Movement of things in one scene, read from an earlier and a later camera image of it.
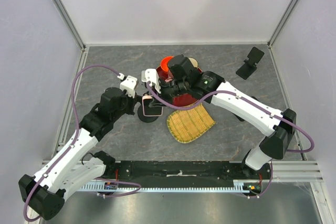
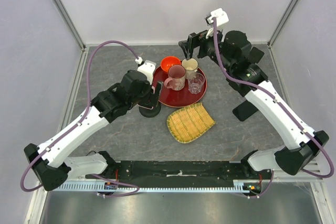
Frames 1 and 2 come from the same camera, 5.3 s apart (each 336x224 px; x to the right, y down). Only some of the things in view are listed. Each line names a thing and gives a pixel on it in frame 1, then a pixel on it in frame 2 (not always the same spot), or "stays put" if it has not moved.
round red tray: (181, 99) stays put
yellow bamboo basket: (186, 126) stays put
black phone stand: (141, 115) -> (149, 113)
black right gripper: (161, 94) -> (195, 40)
